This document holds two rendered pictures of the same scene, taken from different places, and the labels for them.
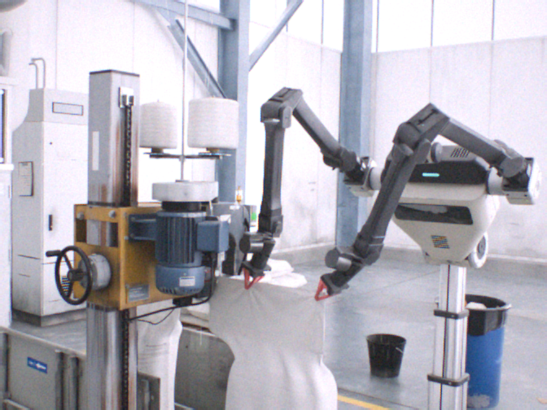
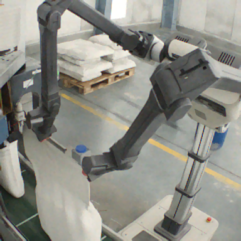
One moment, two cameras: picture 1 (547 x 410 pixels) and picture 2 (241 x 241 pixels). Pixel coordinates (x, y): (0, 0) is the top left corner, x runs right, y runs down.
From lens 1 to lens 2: 118 cm
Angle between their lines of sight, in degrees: 27
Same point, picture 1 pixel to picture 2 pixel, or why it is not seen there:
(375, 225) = (127, 150)
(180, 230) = not seen: outside the picture
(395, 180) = (147, 124)
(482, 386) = (216, 139)
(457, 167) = not seen: hidden behind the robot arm
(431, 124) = (194, 82)
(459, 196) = (219, 96)
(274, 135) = (45, 36)
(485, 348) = not seen: hidden behind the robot
